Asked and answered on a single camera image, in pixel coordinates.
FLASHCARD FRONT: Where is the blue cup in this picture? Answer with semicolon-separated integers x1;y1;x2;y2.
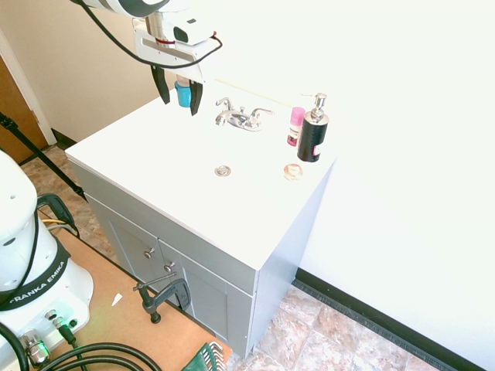
173;73;193;108

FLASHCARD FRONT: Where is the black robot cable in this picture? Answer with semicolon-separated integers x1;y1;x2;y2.
0;320;163;371

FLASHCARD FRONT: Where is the grey vanity cabinet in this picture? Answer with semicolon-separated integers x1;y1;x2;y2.
64;79;337;359

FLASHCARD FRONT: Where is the black camera tripod leg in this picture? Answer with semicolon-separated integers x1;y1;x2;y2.
0;111;88;202

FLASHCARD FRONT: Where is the black soap dispenser bottle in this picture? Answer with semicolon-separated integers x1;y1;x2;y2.
296;92;331;163

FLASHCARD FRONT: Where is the pink capped small bottle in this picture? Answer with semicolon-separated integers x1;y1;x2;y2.
286;106;306;148

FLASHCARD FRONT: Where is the brown wooden door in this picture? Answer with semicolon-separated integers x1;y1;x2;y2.
0;57;48;165

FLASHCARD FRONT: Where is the chrome faucet spout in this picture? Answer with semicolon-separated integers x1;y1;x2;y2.
214;97;237;127

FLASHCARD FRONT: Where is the wooden mounting board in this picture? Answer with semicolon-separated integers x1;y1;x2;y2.
36;227;234;371

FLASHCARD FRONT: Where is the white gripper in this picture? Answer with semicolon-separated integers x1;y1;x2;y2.
131;16;218;117

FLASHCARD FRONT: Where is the black metal c-clamp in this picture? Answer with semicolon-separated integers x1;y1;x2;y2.
132;271;192;325

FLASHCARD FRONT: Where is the green hex key set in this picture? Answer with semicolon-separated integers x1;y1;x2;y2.
180;342;225;371

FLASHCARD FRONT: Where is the round clear soap dish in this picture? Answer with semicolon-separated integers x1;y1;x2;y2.
282;163;304;181

